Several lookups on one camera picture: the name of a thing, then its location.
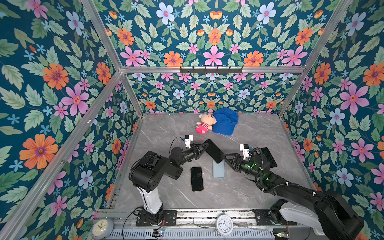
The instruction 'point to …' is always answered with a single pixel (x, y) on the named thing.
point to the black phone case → (269, 157)
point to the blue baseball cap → (226, 120)
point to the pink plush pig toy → (207, 121)
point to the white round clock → (224, 224)
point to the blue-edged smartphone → (213, 151)
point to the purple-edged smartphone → (196, 179)
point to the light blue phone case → (218, 169)
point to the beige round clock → (102, 228)
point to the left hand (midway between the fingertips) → (210, 144)
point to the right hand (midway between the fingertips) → (224, 158)
